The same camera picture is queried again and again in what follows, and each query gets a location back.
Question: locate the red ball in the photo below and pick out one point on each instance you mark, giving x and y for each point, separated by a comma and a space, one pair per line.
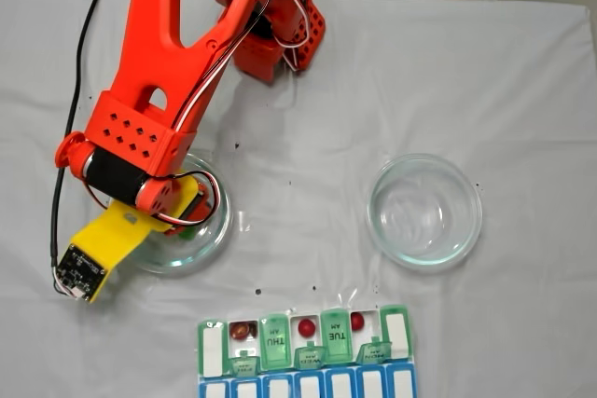
240, 329
357, 321
306, 327

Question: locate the weekly pill organizer box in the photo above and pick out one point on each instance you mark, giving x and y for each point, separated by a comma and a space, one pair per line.
364, 381

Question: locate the green ball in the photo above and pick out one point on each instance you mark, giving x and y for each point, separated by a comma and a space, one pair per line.
188, 233

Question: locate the clear glass bowl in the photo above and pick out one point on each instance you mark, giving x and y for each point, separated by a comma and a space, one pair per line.
210, 249
420, 211

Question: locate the white tablecloth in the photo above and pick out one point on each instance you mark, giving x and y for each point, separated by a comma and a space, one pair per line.
420, 90

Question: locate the camera board on yellow mount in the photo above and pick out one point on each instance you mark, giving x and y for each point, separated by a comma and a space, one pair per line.
81, 267

